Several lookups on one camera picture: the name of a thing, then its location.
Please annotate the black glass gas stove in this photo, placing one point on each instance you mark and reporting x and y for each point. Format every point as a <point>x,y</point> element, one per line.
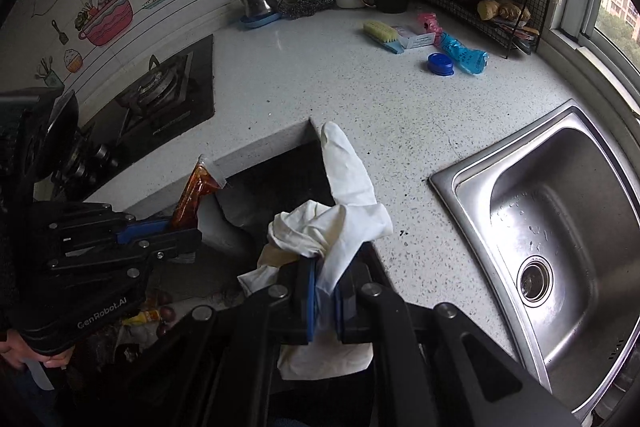
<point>160,92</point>

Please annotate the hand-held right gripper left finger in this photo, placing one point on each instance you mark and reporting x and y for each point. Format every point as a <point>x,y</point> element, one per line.
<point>307,302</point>

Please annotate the ginger root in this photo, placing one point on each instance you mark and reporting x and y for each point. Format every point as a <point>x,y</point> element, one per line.
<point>502,11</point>

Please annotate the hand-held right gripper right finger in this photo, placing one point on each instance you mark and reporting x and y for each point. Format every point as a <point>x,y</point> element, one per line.
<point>345,312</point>

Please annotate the pink packet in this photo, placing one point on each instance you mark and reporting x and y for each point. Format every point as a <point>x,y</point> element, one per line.
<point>429,26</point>

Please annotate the brown transparent wrapper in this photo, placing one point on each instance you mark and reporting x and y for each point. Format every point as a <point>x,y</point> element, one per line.
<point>192,194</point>

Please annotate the white rubber glove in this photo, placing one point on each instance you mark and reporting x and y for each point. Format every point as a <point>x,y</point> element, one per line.
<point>350,207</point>

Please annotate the steel wool scrubber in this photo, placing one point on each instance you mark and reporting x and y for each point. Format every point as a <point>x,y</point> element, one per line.
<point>306,6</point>

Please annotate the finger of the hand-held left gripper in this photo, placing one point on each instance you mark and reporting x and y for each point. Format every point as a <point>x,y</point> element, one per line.
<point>170,244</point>
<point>145,229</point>

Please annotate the person's left hand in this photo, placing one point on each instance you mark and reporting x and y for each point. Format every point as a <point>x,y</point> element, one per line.
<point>12,349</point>

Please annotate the dark frying pan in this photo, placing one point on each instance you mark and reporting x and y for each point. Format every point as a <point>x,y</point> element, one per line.
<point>45,132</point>

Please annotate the blue plastic bag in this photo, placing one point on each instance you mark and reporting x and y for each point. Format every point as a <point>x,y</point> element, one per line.
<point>465,54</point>

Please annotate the white paper card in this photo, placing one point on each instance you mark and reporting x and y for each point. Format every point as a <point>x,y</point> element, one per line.
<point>414,39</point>

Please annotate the blue round lid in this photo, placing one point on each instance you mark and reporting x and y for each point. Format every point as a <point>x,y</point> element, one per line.
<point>440,64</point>

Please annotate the stainless steel sink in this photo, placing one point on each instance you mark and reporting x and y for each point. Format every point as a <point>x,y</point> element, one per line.
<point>550,232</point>

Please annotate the yellow scrub brush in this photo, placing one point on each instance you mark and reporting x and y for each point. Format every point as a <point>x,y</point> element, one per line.
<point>381,34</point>

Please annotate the blue saucer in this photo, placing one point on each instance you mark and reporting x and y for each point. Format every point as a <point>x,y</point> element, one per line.
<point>260,20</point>

